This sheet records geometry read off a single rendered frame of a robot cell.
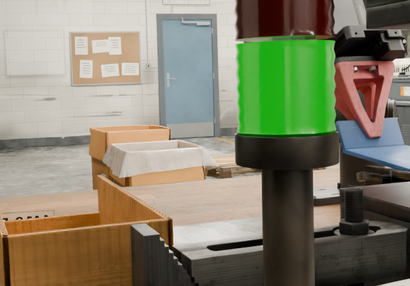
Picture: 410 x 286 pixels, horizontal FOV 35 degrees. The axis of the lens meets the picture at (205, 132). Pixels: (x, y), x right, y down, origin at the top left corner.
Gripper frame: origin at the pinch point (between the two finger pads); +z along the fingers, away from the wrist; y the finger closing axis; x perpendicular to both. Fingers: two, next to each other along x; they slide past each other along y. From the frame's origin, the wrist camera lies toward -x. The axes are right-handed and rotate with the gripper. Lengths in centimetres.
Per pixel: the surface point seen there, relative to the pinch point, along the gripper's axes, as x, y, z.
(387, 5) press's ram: -8.9, 18.2, -3.2
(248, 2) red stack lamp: -28.2, 33.7, 6.1
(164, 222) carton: -24.8, 7.2, 8.2
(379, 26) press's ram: -8.9, 16.7, -2.4
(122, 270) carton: -28.0, 5.9, 11.0
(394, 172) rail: -4.3, 7.4, 6.3
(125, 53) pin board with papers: 236, -932, -490
